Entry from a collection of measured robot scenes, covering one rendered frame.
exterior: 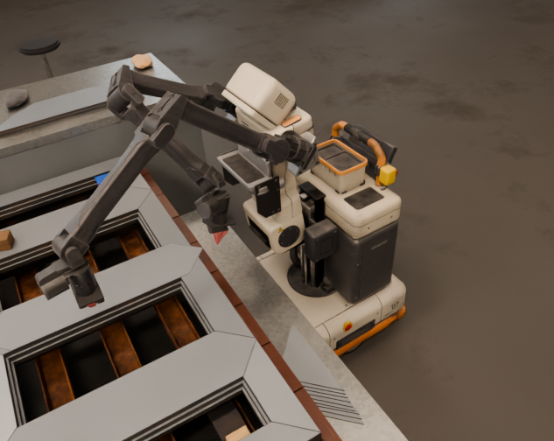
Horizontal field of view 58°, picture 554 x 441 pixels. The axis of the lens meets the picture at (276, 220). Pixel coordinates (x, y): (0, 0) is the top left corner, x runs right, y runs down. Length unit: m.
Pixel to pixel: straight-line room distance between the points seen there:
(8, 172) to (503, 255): 2.57
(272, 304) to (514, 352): 1.32
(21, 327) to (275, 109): 1.05
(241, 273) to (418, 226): 1.56
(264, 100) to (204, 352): 0.80
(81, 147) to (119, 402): 1.26
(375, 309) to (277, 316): 0.72
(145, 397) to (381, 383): 1.29
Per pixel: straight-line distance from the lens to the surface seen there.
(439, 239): 3.16
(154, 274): 1.75
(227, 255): 2.02
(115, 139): 2.40
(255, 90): 1.67
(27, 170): 2.39
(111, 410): 1.47
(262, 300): 1.84
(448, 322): 2.73
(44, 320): 1.75
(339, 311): 2.33
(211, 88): 1.86
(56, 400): 1.78
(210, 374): 1.45
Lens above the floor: 2.06
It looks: 40 degrees down
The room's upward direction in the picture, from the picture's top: 4 degrees counter-clockwise
